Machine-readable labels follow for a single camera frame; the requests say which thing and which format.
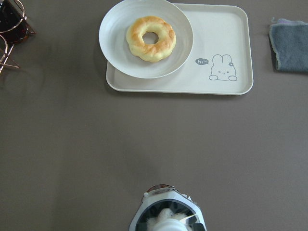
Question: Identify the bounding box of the copper wire bottle rack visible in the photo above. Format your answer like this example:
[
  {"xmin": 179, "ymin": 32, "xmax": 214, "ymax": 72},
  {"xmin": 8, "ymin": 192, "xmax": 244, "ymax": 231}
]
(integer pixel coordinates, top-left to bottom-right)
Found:
[{"xmin": 0, "ymin": 14, "xmax": 36, "ymax": 70}]

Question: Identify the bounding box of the white round plate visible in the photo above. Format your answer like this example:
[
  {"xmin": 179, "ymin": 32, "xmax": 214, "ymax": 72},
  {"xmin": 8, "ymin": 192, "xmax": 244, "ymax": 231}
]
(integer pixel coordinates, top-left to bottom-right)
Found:
[{"xmin": 99, "ymin": 0, "xmax": 193, "ymax": 78}]

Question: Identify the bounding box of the cream rabbit tray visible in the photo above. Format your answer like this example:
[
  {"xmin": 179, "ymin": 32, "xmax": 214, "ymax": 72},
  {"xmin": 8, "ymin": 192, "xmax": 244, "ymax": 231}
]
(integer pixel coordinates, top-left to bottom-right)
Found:
[{"xmin": 106, "ymin": 3, "xmax": 253, "ymax": 95}]

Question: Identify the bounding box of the grey folded cloth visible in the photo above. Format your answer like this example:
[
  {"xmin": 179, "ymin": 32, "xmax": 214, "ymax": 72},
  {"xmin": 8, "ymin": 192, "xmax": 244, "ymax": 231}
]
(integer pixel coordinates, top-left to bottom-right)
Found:
[{"xmin": 269, "ymin": 18, "xmax": 308, "ymax": 72}]

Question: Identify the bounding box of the glazed ring donut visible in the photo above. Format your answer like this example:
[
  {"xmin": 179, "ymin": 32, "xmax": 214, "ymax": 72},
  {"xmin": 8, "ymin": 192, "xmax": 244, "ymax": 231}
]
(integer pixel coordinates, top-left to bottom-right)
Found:
[{"xmin": 126, "ymin": 16, "xmax": 177, "ymax": 63}]

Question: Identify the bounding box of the tea bottle white cap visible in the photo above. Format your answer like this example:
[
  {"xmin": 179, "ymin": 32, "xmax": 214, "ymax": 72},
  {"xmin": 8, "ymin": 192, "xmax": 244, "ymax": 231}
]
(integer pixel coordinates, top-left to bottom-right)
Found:
[{"xmin": 129, "ymin": 184, "xmax": 207, "ymax": 231}]

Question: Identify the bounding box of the middle tea bottle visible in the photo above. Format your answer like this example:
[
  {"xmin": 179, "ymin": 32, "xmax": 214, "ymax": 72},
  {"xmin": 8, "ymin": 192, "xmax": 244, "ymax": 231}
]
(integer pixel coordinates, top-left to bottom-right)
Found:
[{"xmin": 0, "ymin": 0, "xmax": 31, "ymax": 44}]

